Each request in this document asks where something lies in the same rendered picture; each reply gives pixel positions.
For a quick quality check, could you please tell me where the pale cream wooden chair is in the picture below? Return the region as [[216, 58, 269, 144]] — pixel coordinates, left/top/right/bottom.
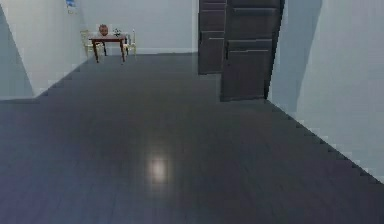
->
[[121, 28, 138, 60], [80, 29, 104, 59]]

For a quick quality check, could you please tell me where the dark grey room door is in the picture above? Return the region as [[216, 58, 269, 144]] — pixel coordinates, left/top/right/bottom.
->
[[219, 0, 286, 102], [197, 0, 228, 76]]

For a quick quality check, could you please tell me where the dark brown wooden table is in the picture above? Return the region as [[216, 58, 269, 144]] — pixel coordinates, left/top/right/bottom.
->
[[88, 35, 128, 64]]

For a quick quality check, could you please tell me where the blue framed wall picture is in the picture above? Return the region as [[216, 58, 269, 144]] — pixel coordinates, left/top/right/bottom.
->
[[65, 0, 78, 15]]

